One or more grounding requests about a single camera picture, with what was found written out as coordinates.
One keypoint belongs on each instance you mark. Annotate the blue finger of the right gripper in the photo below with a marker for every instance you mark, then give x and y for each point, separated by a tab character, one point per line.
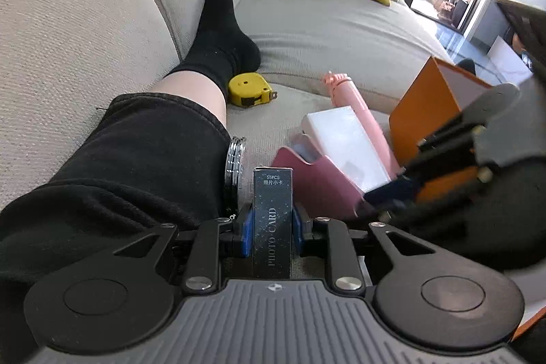
401	189

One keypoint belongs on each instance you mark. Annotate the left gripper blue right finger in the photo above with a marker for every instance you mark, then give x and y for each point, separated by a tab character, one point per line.
302	230

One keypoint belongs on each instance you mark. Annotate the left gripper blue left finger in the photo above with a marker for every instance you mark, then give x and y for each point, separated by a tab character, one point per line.
246	225

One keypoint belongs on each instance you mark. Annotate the dark photo card box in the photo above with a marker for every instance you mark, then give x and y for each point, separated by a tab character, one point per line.
273	207

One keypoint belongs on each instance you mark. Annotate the silver round compact mirror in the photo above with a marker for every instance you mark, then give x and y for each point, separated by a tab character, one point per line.
234	162

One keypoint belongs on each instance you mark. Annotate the pink selfie stick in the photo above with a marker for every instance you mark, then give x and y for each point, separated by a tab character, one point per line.
343	92

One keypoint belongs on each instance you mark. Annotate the yellow tape measure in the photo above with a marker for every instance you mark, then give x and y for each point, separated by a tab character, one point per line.
250	89

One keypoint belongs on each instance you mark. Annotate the orange cardboard box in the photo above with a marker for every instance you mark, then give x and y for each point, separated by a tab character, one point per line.
439	93

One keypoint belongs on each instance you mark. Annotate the person left leg black sock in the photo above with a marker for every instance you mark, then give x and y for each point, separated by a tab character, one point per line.
155	157

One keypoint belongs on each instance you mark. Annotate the beige fabric sofa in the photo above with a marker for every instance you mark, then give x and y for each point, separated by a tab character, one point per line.
64	61

